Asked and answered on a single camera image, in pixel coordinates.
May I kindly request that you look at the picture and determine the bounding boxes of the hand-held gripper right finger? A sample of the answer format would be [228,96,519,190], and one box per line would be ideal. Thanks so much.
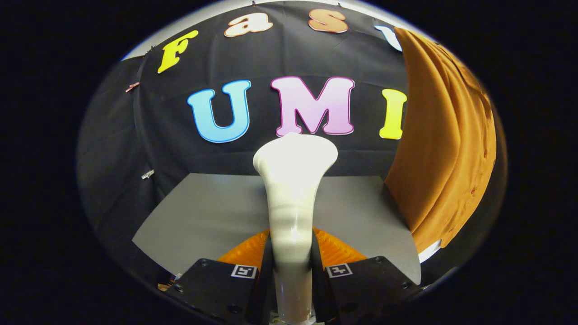
[312,227,423,324]

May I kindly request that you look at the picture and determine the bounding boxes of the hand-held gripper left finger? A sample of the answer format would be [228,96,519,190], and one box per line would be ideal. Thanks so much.
[165,228,276,325]

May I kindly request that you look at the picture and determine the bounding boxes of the white garment steamer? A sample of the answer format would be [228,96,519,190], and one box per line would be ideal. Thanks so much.
[253,132,339,324]

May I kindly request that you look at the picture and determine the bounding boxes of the orange button-up shirt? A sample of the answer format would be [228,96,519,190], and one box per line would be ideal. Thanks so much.
[384,27,498,255]

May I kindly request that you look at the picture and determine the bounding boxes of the grey cabinet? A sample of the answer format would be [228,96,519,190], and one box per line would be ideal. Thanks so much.
[131,173,422,285]

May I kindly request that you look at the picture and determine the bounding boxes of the black backdrop cloth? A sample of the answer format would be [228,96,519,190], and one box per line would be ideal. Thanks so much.
[76,0,507,292]

